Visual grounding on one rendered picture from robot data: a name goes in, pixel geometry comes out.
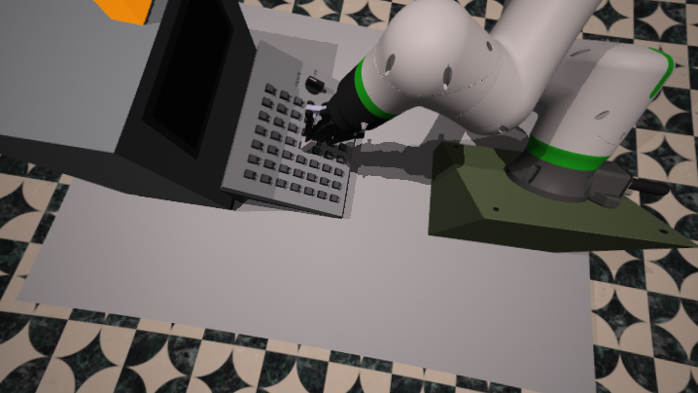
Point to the grey control console with keypad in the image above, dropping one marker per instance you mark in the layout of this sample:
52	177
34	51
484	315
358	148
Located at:
144	96

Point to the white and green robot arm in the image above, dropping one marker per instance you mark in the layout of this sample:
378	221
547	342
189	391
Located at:
434	54

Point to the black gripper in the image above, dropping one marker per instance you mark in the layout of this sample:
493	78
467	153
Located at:
327	126

